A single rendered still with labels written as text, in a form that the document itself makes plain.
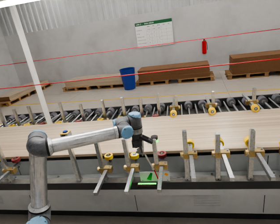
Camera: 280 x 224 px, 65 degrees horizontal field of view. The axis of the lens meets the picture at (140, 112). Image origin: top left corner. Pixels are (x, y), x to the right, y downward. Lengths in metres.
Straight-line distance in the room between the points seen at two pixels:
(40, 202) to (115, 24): 8.01
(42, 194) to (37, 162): 0.26
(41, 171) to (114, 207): 1.22
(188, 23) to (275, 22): 2.85
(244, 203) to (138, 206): 1.07
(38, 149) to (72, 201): 1.45
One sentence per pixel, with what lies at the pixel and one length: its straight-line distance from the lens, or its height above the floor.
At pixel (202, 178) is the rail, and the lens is 2.02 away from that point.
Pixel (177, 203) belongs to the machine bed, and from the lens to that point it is 2.48.
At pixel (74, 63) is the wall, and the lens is 10.13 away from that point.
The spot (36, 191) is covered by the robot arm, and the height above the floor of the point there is 1.03.
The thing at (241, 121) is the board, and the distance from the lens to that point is 2.55.
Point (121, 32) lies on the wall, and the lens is 9.09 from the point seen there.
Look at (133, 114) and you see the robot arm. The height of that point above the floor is 1.38.
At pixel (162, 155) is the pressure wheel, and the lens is 1.96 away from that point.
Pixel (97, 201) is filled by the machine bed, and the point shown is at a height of 0.25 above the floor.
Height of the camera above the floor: 1.97
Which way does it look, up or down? 21 degrees down
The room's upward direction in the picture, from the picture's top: 9 degrees counter-clockwise
